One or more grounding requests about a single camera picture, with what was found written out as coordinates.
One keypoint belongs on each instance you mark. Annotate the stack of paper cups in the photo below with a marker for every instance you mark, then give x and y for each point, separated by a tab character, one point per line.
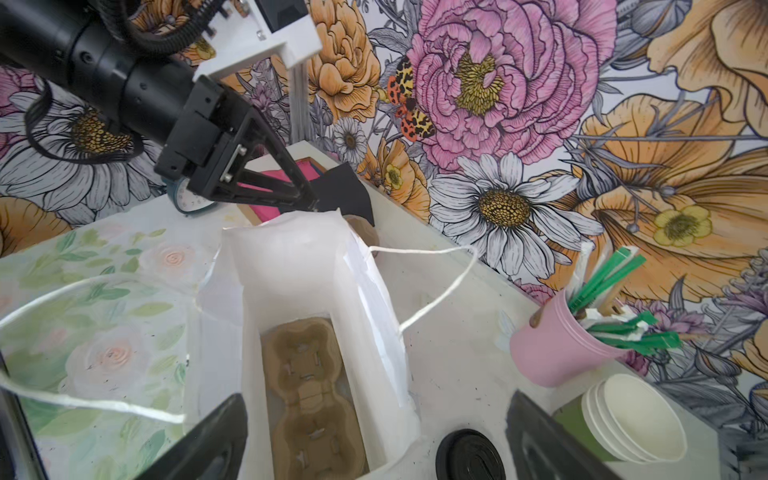
624	419

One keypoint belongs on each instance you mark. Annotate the pink straw holder cup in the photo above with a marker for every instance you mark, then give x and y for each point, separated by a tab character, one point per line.
553	347

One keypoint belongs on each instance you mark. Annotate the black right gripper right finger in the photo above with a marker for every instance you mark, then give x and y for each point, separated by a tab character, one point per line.
542	449

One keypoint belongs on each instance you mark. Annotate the green straws bundle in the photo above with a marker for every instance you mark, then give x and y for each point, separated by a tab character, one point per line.
592	296

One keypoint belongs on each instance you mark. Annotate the teal alarm clock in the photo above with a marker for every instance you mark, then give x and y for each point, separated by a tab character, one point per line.
184	200

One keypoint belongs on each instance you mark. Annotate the stack of pulp carriers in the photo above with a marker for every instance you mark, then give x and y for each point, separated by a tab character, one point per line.
364	229

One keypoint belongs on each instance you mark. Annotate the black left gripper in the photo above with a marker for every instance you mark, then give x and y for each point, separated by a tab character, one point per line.
215	135

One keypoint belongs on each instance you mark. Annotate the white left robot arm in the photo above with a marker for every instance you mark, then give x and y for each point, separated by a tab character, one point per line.
169	88

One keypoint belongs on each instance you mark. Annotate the black paper napkin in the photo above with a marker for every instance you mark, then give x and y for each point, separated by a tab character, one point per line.
338	188

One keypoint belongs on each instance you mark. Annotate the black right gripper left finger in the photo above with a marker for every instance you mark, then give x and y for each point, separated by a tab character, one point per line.
213	449

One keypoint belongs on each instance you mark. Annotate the brown pulp cup carrier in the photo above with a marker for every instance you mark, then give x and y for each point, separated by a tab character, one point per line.
317	434

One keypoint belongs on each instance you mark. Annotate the white patterned paper gift bag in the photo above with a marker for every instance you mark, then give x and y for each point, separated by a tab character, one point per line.
123	335

